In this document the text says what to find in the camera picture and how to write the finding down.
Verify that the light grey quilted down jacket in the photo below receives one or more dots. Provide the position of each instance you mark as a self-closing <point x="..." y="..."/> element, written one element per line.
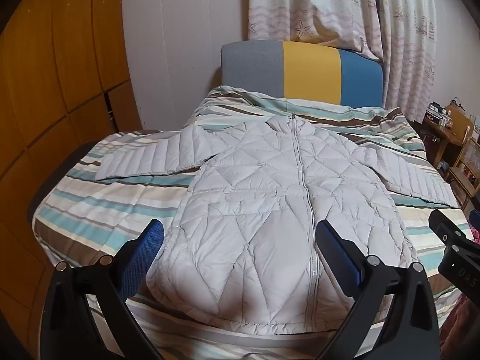
<point x="277" y="202"/>

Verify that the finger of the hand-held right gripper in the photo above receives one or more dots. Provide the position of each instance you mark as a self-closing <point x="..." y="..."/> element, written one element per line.
<point x="448" y="232"/>

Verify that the wooden side table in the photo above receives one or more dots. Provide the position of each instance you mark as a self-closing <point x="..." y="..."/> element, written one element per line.
<point x="459" y="146"/>

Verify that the striped duvet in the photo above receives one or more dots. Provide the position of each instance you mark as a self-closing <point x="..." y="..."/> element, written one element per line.
<point x="101" y="202"/>

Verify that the wooden wardrobe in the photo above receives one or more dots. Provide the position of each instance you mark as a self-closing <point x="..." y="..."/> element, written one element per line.
<point x="56" y="101"/>

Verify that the grey yellow blue headboard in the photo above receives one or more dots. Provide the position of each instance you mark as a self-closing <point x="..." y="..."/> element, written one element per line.
<point x="300" y="71"/>

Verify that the patterned round tin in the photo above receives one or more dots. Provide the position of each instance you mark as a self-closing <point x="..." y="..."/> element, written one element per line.
<point x="435" y="115"/>

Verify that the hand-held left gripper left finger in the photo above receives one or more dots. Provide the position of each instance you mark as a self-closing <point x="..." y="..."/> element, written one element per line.
<point x="145" y="246"/>

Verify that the pink cloth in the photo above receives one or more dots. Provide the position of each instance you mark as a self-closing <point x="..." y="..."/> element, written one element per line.
<point x="465" y="315"/>

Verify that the ship print curtain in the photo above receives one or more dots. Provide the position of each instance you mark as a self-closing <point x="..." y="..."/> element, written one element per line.
<point x="337" y="3"/>

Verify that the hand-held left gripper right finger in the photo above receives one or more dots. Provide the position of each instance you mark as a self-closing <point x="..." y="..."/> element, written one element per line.
<point x="336" y="250"/>

